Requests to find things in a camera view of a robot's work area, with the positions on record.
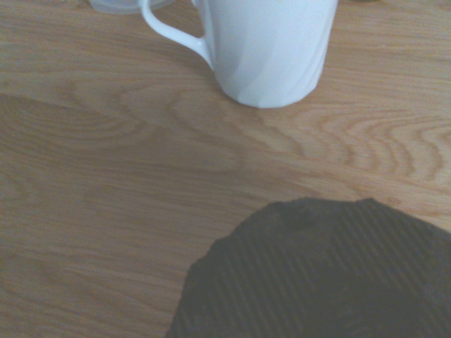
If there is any white ceramic mug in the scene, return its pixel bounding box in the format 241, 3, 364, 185
139, 0, 339, 109

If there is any large clear jug green lid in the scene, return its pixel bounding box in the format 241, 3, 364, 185
87, 0, 175, 14

